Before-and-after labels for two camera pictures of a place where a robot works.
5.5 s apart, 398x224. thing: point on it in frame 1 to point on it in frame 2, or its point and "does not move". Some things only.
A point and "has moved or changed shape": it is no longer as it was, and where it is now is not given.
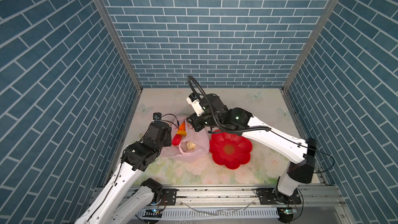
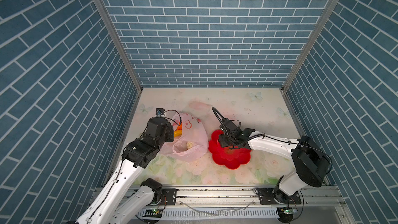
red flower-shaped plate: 230,150 does not move
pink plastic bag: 193,148 has moved or changed shape
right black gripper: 194,122 to 221,140
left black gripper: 168,137 does not move
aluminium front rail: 319,197 does not move
